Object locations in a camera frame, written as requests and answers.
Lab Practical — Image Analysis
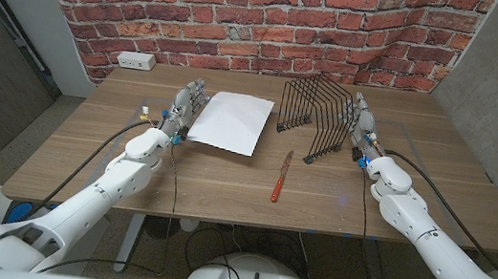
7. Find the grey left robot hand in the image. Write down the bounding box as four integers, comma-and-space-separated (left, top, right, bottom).
155, 74, 213, 149

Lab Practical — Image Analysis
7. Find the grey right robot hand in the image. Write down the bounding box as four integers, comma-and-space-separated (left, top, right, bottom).
336, 90, 396, 171

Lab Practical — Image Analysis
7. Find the white paper file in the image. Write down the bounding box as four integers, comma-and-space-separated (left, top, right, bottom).
184, 86, 276, 161

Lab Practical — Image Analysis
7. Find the white power strip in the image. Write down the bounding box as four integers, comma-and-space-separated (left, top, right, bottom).
115, 49, 158, 73

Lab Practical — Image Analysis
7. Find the red brick printed backdrop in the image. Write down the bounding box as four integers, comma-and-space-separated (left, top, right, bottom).
18, 0, 498, 136

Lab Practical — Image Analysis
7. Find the white table leg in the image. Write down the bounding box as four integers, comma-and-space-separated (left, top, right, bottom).
358, 239, 395, 279
112, 210, 147, 276

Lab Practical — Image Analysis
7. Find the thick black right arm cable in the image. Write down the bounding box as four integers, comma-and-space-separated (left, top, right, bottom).
368, 149, 498, 279

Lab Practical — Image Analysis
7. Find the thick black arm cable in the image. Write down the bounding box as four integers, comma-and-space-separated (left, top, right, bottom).
32, 105, 160, 229
368, 149, 498, 279

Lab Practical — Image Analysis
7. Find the black wire file holder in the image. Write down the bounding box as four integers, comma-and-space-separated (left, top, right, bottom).
271, 68, 361, 171

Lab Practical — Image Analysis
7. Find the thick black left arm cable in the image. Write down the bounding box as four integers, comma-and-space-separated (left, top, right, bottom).
32, 105, 160, 229

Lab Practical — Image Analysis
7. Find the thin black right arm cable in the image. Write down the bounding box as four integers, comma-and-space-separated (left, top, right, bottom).
347, 167, 498, 279

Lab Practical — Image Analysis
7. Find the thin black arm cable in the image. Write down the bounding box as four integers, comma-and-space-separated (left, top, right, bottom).
33, 125, 185, 279
347, 167, 498, 279

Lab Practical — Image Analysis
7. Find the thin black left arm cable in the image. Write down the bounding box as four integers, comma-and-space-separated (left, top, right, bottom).
33, 125, 185, 279

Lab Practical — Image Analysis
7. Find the red-handled knife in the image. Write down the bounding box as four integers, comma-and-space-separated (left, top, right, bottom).
269, 148, 295, 205

